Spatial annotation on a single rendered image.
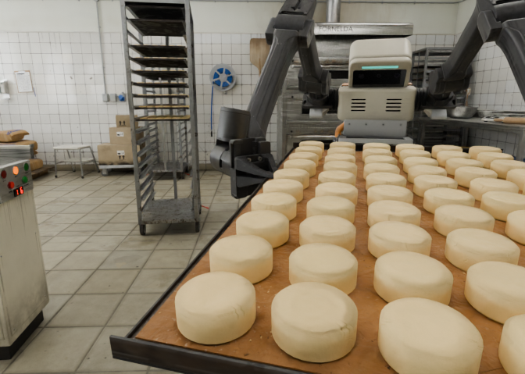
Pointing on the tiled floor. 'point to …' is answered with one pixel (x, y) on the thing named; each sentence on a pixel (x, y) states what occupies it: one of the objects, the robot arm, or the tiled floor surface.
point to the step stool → (74, 158)
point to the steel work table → (480, 129)
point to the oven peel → (258, 52)
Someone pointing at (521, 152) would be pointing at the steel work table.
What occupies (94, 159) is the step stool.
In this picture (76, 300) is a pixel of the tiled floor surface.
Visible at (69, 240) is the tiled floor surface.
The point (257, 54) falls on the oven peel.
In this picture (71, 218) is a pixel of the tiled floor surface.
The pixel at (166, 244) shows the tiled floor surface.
